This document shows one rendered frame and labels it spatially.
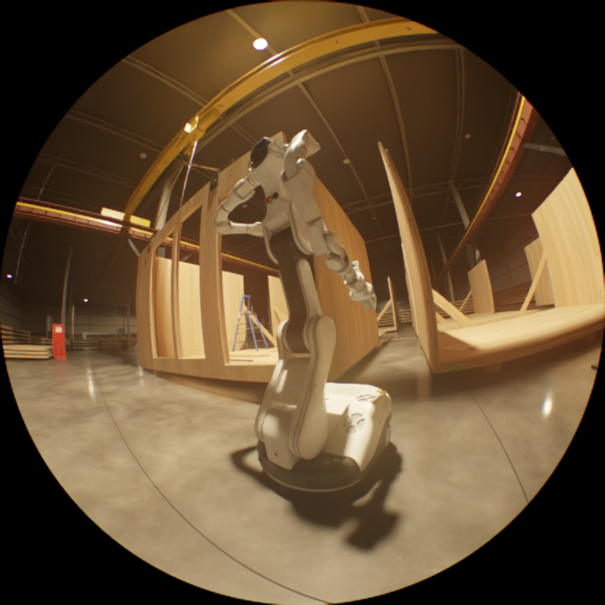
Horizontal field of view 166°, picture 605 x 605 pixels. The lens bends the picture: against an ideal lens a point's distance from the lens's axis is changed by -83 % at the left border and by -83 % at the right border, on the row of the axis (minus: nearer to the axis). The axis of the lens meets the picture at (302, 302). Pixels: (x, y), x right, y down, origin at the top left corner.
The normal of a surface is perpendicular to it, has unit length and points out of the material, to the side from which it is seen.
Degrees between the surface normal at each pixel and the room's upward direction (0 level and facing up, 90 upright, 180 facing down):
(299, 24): 180
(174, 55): 180
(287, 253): 103
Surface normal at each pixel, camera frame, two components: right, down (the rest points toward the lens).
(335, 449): -0.47, -0.80
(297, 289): -0.59, 0.19
